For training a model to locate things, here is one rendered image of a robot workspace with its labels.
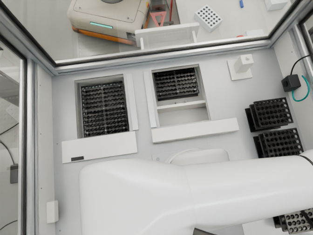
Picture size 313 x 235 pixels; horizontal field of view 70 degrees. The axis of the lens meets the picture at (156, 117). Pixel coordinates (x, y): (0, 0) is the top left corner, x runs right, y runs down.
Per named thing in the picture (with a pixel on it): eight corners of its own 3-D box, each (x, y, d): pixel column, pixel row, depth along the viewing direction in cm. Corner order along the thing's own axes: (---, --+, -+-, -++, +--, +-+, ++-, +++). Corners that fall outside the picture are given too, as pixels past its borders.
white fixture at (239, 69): (226, 61, 93) (234, 47, 83) (246, 58, 93) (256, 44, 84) (231, 80, 91) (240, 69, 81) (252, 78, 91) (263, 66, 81)
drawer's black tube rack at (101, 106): (85, 92, 101) (80, 86, 95) (124, 86, 102) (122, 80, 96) (88, 140, 96) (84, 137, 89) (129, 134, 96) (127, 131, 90)
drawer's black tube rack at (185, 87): (151, 58, 106) (150, 51, 99) (187, 53, 106) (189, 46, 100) (157, 103, 100) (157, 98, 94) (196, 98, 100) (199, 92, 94)
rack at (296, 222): (267, 199, 79) (281, 202, 71) (299, 194, 79) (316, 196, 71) (275, 228, 77) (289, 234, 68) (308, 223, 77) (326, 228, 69)
